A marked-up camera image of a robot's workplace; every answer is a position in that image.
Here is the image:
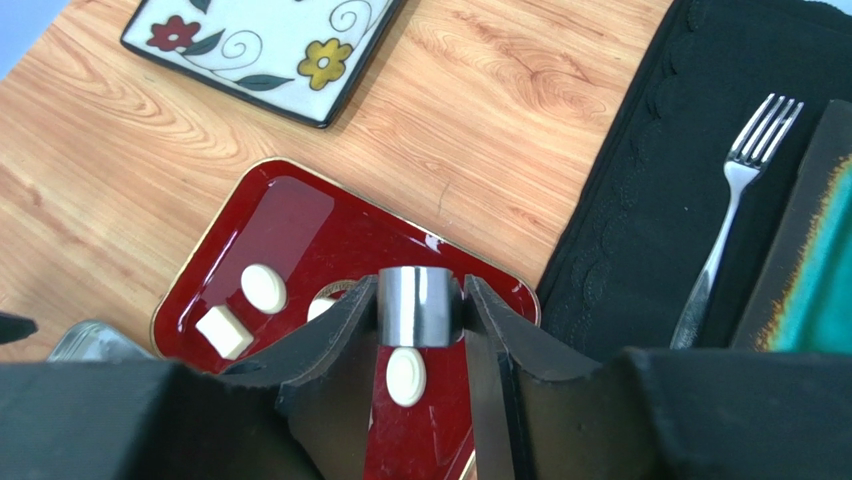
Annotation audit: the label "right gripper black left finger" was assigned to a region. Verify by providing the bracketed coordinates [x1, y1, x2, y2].
[220, 275, 378, 479]

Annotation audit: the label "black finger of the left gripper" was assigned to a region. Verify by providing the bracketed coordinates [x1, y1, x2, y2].
[0, 312, 38, 345]

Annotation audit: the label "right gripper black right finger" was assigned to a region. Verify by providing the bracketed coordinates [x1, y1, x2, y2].
[463, 275, 600, 479]

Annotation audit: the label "pink handled metal tongs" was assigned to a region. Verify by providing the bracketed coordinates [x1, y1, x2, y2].
[377, 266, 463, 348]

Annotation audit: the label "white heart chocolate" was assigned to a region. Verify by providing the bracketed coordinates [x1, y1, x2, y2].
[307, 297, 337, 322]

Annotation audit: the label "white oval chocolate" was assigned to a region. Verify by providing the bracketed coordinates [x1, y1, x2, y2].
[385, 347, 427, 408]
[240, 263, 287, 314]

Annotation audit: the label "white rectangular chocolate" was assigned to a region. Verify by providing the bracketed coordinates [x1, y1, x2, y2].
[195, 305, 254, 360]

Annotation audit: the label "silver tin lid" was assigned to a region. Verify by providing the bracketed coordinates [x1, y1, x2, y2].
[47, 320, 154, 362]

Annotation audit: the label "red lacquer tray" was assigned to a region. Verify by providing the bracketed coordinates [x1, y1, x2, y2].
[151, 159, 540, 479]

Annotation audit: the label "black cloth placemat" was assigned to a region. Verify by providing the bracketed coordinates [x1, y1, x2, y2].
[538, 1, 851, 362]

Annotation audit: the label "green square plate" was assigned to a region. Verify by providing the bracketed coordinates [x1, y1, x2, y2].
[730, 99, 851, 355]

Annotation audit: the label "floral square plate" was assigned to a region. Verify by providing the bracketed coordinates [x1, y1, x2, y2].
[121, 0, 401, 128]

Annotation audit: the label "silver fork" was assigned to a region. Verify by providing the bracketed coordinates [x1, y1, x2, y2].
[669, 93, 805, 350]

